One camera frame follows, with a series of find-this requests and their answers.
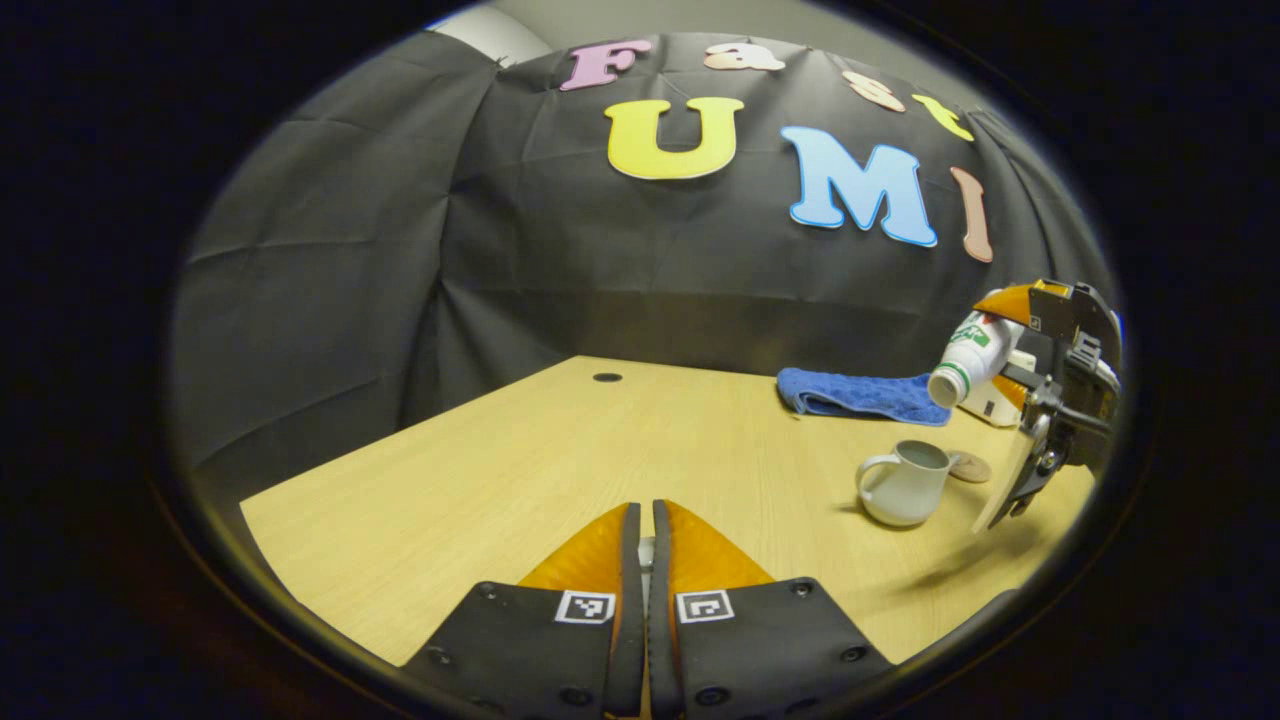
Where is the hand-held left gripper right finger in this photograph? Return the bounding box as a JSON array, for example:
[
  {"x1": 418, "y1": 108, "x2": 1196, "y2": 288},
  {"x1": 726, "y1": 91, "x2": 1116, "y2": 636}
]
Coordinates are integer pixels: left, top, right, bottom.
[{"x1": 648, "y1": 500, "x2": 894, "y2": 719}]

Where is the white plastic water bottle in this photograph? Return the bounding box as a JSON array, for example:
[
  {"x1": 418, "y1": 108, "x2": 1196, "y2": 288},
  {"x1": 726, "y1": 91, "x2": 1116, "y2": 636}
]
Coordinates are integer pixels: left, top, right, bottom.
[{"x1": 927, "y1": 310, "x2": 1024, "y2": 408}]

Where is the white toaster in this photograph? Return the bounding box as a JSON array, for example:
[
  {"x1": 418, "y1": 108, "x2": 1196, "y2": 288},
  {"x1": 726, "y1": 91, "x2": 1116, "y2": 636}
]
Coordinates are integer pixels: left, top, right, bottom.
[{"x1": 960, "y1": 348, "x2": 1037, "y2": 429}]

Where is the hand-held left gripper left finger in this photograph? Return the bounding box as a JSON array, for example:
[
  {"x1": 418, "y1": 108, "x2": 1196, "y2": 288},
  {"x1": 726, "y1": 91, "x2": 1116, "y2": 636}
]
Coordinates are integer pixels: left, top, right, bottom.
[{"x1": 400, "y1": 502, "x2": 644, "y2": 719}]

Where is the white teacup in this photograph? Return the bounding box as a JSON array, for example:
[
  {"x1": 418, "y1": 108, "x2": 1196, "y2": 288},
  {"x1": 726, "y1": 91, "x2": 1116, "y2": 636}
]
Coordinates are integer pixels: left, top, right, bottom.
[{"x1": 856, "y1": 440, "x2": 952, "y2": 528}]

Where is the blue folded towel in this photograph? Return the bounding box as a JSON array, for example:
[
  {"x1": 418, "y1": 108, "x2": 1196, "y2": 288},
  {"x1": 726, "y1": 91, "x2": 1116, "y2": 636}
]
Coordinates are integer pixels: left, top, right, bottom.
[{"x1": 777, "y1": 367, "x2": 953, "y2": 427}]

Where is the black backdrop cloth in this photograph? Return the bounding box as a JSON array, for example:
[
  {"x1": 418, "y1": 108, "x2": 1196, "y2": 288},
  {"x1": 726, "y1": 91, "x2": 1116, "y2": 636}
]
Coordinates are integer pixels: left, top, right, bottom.
[{"x1": 170, "y1": 28, "x2": 1119, "y2": 501}]

